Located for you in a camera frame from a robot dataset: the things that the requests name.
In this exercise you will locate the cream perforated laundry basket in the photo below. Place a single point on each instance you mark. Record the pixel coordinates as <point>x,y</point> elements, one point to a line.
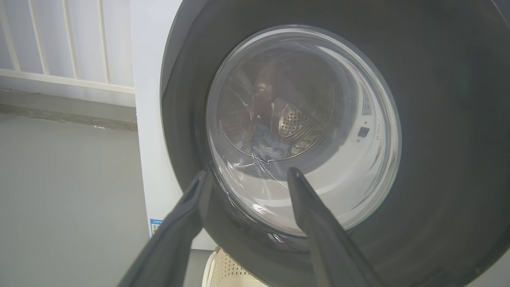
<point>223,271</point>

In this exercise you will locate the grey warning sticker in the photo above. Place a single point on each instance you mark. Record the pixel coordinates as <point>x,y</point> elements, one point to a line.
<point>366,105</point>

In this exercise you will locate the blue energy label sticker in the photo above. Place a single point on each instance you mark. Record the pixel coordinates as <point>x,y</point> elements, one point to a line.
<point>155,226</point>

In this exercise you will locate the black round glass washer door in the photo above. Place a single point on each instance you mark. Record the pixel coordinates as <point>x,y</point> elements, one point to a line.
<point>438,139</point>

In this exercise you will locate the white front-load washing machine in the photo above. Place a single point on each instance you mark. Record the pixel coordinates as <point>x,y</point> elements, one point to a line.
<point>151,119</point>

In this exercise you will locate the blue cartoon print garment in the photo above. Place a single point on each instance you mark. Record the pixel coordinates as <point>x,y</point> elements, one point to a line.
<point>269,143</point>

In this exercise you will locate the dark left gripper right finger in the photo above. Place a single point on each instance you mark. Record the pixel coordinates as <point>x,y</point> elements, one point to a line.
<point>330,247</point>

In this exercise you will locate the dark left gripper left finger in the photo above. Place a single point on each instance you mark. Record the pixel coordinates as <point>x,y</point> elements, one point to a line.
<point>171,243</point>

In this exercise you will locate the white slatted railing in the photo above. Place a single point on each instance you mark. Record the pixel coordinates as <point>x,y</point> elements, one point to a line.
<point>79,81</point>

